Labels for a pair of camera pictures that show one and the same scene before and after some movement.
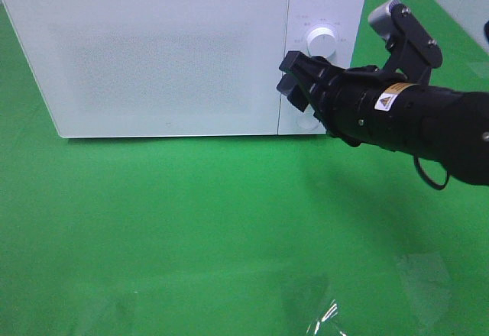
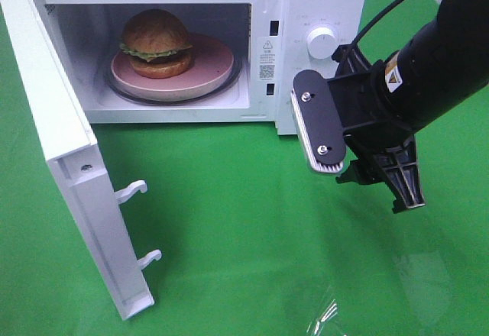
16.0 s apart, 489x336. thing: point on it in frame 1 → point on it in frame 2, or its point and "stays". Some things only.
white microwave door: [153, 62] → [94, 206]
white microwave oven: [179, 53] stays
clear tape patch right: [428, 283] stays
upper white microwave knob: [321, 42] stays
